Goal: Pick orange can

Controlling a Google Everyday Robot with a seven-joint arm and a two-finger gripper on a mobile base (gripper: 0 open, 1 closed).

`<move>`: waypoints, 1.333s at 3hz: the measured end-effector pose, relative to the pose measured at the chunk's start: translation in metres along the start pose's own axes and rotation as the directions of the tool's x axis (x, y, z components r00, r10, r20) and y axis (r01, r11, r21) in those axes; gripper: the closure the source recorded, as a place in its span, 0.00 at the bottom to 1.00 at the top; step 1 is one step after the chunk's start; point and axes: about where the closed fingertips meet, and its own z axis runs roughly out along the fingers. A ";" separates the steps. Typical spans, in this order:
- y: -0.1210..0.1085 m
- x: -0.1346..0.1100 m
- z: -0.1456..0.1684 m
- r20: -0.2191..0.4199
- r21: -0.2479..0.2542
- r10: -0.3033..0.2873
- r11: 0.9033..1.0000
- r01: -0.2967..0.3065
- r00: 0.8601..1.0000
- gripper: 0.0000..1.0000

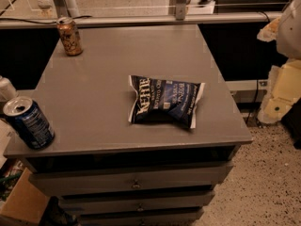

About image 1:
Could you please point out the middle drawer knob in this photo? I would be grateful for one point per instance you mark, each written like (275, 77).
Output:
(140, 208)

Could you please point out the grey drawer cabinet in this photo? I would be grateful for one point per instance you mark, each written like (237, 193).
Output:
(145, 127)

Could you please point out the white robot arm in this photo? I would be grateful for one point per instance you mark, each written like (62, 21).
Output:
(289, 32)

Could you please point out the drawer knob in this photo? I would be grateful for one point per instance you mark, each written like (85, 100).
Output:
(136, 185)
(140, 208)

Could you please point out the orange soda can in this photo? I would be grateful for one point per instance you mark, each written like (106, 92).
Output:
(69, 36)

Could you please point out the top drawer knob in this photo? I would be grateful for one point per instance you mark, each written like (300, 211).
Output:
(136, 185)

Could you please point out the blue Kettle chips bag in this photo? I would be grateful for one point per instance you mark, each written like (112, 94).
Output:
(178, 99)

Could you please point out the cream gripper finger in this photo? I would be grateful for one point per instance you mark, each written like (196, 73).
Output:
(269, 32)
(283, 91)

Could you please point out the cardboard box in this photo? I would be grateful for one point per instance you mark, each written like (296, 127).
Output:
(25, 204)

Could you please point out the blue soda can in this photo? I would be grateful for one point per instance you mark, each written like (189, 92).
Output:
(24, 115)

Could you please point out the metal railing bar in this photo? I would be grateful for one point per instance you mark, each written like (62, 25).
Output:
(91, 21)

